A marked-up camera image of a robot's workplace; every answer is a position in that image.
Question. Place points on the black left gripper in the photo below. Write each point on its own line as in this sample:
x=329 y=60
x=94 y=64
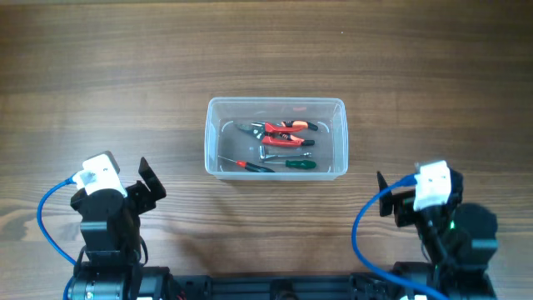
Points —
x=140 y=192

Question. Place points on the clear plastic container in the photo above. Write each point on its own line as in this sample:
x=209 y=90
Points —
x=330 y=151

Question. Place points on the orange black needle-nose pliers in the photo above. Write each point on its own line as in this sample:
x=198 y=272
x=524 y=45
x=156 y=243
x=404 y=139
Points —
x=300 y=124

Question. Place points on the black red screwdriver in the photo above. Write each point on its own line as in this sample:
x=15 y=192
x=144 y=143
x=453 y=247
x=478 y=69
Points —
x=250 y=167

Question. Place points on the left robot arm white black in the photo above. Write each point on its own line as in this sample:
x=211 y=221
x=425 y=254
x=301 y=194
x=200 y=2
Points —
x=113 y=262

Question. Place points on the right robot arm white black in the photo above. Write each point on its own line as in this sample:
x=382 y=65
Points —
x=459 y=239

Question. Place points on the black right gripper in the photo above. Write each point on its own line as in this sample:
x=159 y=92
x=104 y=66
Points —
x=404 y=202

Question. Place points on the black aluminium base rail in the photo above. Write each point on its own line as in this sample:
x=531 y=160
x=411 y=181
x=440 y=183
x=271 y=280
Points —
x=357 y=286

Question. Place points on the silver wrench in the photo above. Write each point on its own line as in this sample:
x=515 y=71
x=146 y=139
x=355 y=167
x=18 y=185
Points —
x=264 y=155

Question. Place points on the red handled cutters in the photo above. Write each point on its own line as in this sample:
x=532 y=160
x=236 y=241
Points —
x=272 y=135

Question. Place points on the green screwdriver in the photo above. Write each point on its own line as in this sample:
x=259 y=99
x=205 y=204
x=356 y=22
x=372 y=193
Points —
x=297 y=164

